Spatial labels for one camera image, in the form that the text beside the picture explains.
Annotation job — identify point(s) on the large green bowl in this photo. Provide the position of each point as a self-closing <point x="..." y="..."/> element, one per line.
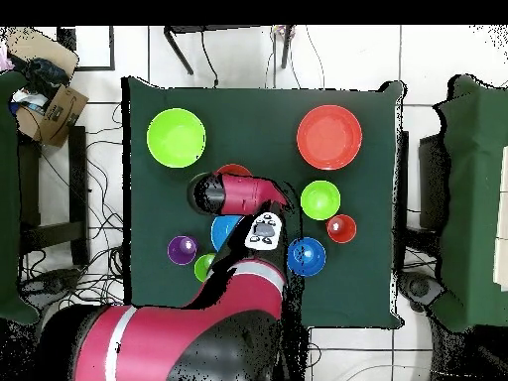
<point x="176" y="137"/>

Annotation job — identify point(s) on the black box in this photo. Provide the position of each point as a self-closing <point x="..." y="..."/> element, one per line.
<point x="432" y="178"/>

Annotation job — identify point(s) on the large orange bowl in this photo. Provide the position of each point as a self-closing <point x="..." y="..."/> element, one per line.
<point x="329" y="137"/>

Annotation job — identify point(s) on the plain cardboard box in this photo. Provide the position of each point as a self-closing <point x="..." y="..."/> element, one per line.
<point x="43" y="47"/>

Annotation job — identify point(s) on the dark green tablecloth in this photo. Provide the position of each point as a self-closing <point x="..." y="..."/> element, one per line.
<point x="258" y="119"/>

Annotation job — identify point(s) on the black table frame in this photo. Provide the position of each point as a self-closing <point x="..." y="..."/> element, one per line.
<point x="286" y="43"/>

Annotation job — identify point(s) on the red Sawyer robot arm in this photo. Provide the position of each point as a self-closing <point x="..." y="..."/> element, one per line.
<point x="178" y="341"/>

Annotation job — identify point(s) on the purple cup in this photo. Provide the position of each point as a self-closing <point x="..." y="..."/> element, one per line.
<point x="182" y="250"/>

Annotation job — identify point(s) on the small green bowl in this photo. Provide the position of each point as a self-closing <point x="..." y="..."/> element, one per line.
<point x="320" y="200"/>

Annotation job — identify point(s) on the white board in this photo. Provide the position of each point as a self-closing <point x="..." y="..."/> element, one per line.
<point x="502" y="218"/>

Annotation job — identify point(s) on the dark blue bowl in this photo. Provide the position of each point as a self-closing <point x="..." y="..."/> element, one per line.
<point x="306" y="256"/>

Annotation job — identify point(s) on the black square frame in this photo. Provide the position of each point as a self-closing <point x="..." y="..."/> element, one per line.
<point x="66" y="37"/>

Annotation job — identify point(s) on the green cloth covered table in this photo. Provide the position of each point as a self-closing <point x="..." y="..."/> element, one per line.
<point x="472" y="198"/>
<point x="8" y="198"/>

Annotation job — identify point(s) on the large blue bowl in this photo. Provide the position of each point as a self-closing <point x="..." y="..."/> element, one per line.
<point x="223" y="234"/>

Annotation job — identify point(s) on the orange cup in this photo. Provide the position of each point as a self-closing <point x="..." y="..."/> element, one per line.
<point x="341" y="229"/>

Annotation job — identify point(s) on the grey pedestal leg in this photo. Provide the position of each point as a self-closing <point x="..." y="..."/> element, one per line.
<point x="420" y="287"/>
<point x="51" y="282"/>

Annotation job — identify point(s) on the small orange bowl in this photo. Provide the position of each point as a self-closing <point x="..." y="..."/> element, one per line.
<point x="234" y="170"/>

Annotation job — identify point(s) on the green cup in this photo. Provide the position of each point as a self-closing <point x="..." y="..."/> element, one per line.
<point x="203" y="266"/>

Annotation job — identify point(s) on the black bench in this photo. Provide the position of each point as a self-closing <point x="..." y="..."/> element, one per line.
<point x="79" y="178"/>

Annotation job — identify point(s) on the printed cardboard box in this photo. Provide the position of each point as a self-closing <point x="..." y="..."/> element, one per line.
<point x="59" y="115"/>

